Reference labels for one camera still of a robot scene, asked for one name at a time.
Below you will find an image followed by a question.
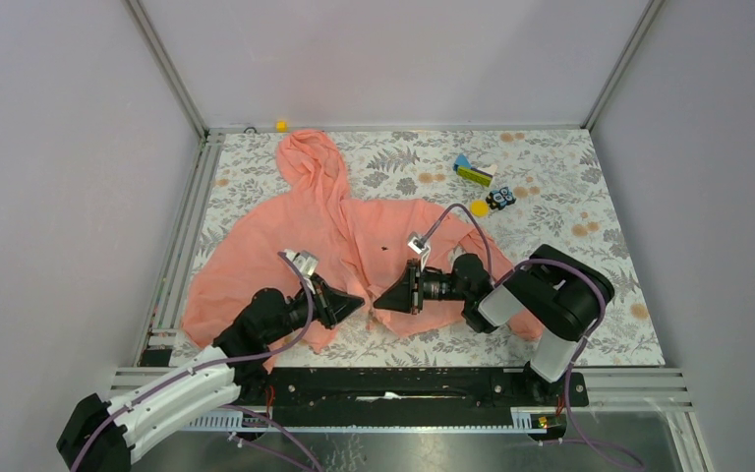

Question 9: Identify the salmon pink hooded jacket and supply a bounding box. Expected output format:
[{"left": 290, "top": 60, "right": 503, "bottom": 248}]
[{"left": 181, "top": 131, "right": 542, "bottom": 367}]

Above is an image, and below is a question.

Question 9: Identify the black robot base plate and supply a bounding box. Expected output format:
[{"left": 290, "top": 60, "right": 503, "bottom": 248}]
[{"left": 234, "top": 367, "right": 590, "bottom": 425}]

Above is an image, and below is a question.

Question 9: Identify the black blue patterned toy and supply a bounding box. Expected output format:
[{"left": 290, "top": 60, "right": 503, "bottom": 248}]
[{"left": 485, "top": 187, "right": 515, "bottom": 210}]

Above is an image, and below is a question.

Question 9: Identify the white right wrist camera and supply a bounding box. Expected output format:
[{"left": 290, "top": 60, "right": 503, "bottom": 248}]
[{"left": 407, "top": 232, "right": 432, "bottom": 270}]

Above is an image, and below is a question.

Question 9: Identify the floral patterned table mat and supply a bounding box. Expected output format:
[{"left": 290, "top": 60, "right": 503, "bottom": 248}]
[{"left": 170, "top": 130, "right": 665, "bottom": 367}]

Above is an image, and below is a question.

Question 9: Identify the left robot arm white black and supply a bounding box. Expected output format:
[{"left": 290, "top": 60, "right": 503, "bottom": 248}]
[{"left": 56, "top": 274, "right": 365, "bottom": 471}]

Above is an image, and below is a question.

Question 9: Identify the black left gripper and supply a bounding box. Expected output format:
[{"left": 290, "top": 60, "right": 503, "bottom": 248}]
[{"left": 263, "top": 273, "right": 364, "bottom": 344}]

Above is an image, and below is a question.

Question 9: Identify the white slotted cable duct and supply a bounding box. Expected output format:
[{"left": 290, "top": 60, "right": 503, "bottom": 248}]
[{"left": 181, "top": 408, "right": 547, "bottom": 435}]

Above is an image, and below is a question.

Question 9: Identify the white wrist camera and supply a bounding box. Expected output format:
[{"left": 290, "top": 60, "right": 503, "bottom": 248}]
[
  {"left": 284, "top": 250, "right": 319, "bottom": 279},
  {"left": 407, "top": 232, "right": 432, "bottom": 270}
]

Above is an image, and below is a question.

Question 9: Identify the small yellow round object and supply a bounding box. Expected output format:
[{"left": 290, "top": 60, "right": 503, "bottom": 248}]
[{"left": 469, "top": 200, "right": 491, "bottom": 217}]

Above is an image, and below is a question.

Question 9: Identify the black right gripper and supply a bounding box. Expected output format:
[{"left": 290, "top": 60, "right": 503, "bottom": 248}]
[{"left": 374, "top": 259, "right": 472, "bottom": 315}]

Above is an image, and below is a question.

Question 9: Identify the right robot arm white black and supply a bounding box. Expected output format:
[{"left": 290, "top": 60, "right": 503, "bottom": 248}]
[{"left": 374, "top": 244, "right": 614, "bottom": 405}]

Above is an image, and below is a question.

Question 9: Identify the blue green white box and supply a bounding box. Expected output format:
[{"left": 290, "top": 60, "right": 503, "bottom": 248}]
[{"left": 453, "top": 153, "right": 498, "bottom": 188}]

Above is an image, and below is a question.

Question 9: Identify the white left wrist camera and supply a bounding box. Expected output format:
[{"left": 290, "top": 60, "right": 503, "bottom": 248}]
[{"left": 284, "top": 250, "right": 319, "bottom": 279}]

